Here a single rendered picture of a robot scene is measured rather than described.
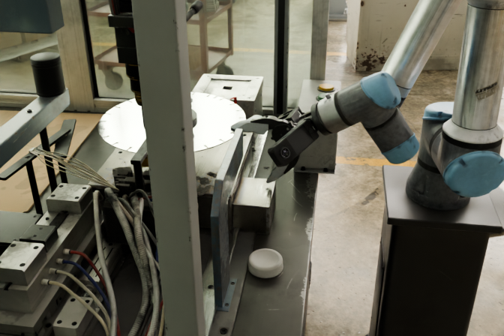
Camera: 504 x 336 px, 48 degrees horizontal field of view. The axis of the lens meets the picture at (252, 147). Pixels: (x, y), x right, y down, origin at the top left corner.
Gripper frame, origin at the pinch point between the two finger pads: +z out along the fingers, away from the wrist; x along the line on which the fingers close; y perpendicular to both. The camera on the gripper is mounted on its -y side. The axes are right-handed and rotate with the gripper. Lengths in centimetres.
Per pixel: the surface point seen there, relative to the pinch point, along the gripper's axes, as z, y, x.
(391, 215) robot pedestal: -18.5, 8.6, -29.3
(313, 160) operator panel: -2.6, 21.6, -14.4
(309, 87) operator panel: -3.1, 42.2, -1.0
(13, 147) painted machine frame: 18.9, -33.4, 29.0
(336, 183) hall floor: 54, 141, -71
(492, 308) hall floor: -7, 73, -111
